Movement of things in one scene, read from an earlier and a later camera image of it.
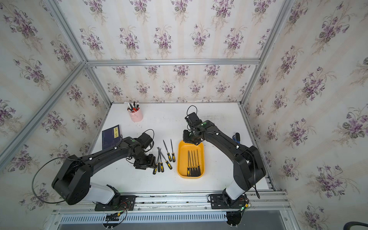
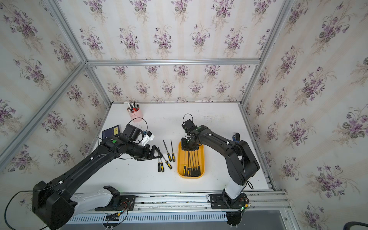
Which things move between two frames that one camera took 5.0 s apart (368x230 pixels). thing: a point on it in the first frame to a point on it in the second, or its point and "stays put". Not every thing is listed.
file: x=155 y=169 to x=184 y=166
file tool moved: x=199 y=169 stays put
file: x=158 y=166 stays put
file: x=161 y=164 stays put
